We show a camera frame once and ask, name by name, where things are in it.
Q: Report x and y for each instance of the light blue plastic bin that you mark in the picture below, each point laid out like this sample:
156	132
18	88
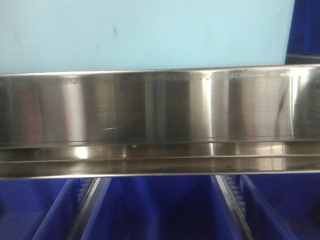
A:
88	35

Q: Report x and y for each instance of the blue bin lower middle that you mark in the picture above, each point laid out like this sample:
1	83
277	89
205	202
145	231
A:
189	207

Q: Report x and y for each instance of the stainless steel left shelf rack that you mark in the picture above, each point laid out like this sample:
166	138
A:
196	121

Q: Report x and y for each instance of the blue bin lower right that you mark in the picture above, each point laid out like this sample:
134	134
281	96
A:
281	206

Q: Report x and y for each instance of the blue bin lower left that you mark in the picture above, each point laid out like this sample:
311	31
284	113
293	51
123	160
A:
42	209

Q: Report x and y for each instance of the blue bin upper right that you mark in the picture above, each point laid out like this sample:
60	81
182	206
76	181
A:
304	37

